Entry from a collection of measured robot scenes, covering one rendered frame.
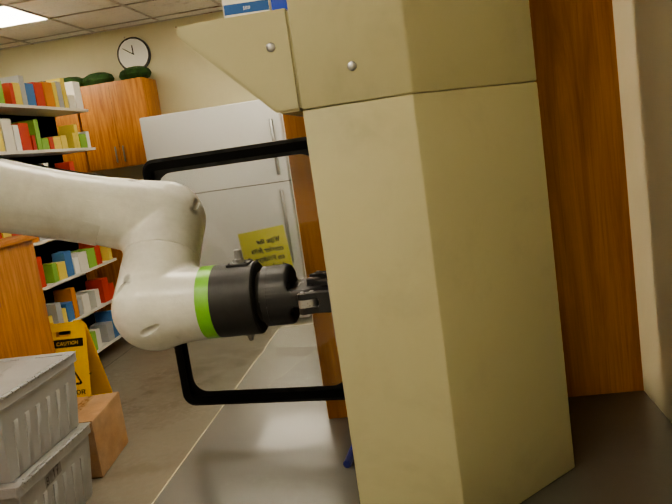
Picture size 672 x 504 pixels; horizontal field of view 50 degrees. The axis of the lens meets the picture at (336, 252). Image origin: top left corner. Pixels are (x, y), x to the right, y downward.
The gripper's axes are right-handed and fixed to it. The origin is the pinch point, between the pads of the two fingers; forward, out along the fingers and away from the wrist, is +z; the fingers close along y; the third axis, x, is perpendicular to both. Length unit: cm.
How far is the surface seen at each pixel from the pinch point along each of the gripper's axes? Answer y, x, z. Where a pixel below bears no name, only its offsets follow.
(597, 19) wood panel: 23.7, -29.7, 27.3
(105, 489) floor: 196, 123, -158
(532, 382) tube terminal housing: -4.4, 12.4, 10.7
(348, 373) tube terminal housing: -14.0, 6.1, -8.9
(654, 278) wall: 25.0, 8.8, 33.1
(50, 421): 169, 78, -161
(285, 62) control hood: -13.8, -26.1, -11.0
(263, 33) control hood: -13.8, -29.2, -12.8
